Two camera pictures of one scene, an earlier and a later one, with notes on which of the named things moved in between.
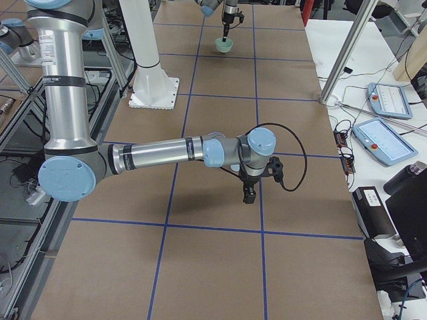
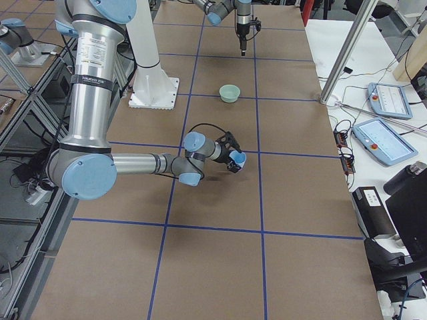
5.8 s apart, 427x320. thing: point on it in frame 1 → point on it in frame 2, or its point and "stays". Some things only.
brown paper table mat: (177, 241) stays
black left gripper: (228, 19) → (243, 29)
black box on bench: (371, 213) stays
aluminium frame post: (363, 17) stays
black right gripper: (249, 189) → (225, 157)
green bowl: (223, 47) → (229, 93)
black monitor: (407, 203) stays
